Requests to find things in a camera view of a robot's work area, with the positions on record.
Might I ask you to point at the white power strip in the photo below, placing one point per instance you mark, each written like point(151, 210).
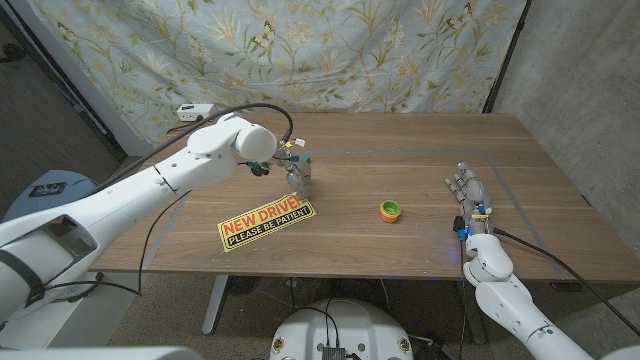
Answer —
point(195, 111)

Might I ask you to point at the yellow new driver bumper sticker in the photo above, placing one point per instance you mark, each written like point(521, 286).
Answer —
point(265, 223)

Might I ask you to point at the light grey frame bar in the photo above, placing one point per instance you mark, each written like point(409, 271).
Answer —
point(64, 55)

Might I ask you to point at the small orange green cup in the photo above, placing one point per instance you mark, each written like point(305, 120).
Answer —
point(390, 211)

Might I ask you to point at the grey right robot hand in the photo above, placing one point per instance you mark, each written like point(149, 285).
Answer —
point(475, 200)

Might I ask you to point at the black round object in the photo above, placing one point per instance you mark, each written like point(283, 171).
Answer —
point(243, 285)

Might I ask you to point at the blue grey stool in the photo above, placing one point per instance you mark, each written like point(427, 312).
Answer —
point(75, 200)

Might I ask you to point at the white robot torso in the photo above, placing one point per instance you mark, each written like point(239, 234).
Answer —
point(345, 325)

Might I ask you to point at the black curved object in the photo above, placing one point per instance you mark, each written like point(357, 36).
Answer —
point(12, 51)

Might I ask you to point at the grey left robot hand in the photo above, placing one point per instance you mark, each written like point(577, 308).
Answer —
point(300, 175)

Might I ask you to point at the small black electronics box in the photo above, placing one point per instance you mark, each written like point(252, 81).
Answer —
point(334, 354)

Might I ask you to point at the floral light blue backdrop cloth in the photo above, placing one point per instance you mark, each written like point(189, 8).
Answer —
point(350, 50)

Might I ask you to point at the black backdrop stand pole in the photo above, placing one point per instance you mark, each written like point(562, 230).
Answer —
point(507, 50)

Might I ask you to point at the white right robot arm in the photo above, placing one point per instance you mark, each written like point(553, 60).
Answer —
point(500, 295)

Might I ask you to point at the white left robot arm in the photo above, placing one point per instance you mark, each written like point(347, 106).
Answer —
point(150, 190)

